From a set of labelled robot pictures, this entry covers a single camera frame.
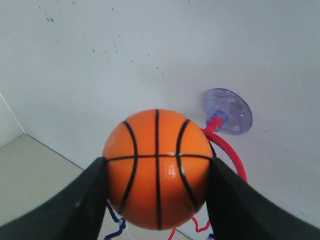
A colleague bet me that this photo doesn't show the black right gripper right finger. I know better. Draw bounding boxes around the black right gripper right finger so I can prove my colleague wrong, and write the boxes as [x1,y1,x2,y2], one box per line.
[206,158,320,240]

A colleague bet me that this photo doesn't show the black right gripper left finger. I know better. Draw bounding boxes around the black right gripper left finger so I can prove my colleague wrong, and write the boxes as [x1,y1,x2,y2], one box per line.
[0,157,108,240]

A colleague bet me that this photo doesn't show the small orange toy basketball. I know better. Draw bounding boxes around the small orange toy basketball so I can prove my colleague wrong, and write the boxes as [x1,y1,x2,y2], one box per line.
[102,108,214,231]

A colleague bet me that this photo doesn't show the red mini basketball hoop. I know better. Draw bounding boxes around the red mini basketball hoop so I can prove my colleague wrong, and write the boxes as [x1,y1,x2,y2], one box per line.
[103,116,248,240]

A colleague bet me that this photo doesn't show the clear suction cup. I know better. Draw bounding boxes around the clear suction cup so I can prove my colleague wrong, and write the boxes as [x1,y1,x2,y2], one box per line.
[202,88,253,135]

